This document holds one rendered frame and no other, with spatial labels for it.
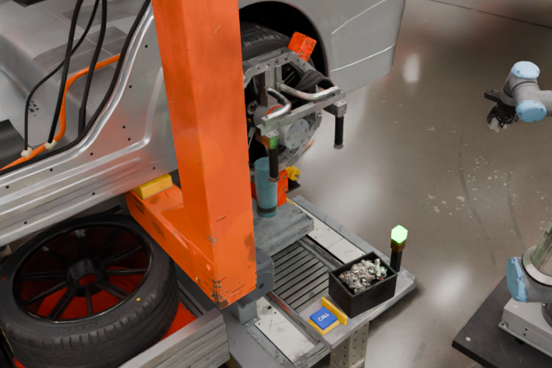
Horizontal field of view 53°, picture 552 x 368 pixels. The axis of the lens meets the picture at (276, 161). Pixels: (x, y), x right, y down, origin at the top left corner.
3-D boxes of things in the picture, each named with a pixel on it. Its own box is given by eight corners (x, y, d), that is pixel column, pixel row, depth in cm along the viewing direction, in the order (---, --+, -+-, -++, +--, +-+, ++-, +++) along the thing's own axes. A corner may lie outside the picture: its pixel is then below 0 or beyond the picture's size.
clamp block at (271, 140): (265, 135, 209) (264, 122, 206) (281, 144, 203) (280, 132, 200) (255, 140, 206) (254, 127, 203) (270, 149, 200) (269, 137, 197)
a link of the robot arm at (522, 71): (517, 78, 195) (511, 57, 201) (505, 100, 206) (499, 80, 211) (544, 78, 195) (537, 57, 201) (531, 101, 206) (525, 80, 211)
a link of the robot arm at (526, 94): (558, 108, 189) (549, 80, 196) (522, 108, 190) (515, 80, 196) (547, 124, 197) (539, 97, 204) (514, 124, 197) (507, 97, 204)
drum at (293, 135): (278, 122, 239) (277, 94, 231) (310, 143, 225) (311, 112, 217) (251, 135, 232) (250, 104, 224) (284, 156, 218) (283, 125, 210)
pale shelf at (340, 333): (379, 263, 219) (380, 257, 217) (414, 287, 208) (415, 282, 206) (297, 319, 197) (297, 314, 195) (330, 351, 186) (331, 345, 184)
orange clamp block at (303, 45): (295, 56, 230) (305, 36, 228) (308, 62, 225) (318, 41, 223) (284, 51, 225) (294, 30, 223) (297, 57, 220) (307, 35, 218)
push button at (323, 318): (324, 310, 196) (324, 305, 194) (338, 322, 191) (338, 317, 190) (309, 319, 192) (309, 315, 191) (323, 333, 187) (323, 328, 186)
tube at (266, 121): (270, 93, 220) (269, 68, 214) (302, 110, 207) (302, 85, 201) (234, 108, 211) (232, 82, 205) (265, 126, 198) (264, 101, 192)
